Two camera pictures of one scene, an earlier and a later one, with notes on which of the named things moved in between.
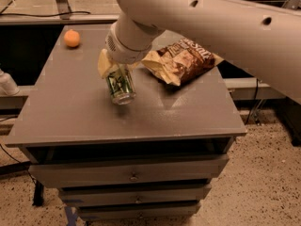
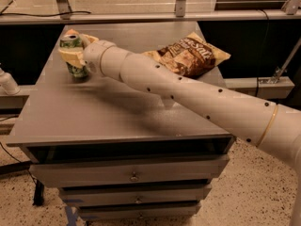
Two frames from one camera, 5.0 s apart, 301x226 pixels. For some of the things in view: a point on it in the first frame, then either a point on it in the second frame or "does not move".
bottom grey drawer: [139, 211] does not move
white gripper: [121, 52] -> [92, 56]
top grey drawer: [119, 171] does not move
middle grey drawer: [135, 194] does not move
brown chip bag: [182, 60] does not move
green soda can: [121, 86] -> [73, 40]
